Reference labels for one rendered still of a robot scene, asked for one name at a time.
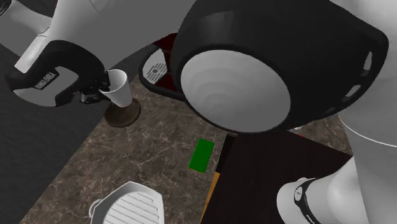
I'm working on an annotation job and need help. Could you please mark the white paper cup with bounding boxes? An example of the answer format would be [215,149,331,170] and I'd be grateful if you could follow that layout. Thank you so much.
[99,69,134,108]

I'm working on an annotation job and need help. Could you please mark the brown round coaster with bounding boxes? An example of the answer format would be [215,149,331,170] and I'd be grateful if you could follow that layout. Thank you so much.
[104,98,142,129]

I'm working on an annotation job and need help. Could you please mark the dark red coffee machine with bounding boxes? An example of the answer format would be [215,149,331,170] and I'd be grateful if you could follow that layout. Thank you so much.
[137,32,188,102]

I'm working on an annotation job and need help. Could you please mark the green flat card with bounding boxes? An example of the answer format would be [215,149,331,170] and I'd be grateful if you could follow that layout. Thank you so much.
[188,138,216,174]

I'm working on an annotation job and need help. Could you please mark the dark robot stand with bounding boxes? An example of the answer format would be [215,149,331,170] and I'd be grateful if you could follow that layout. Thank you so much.
[199,131,354,224]

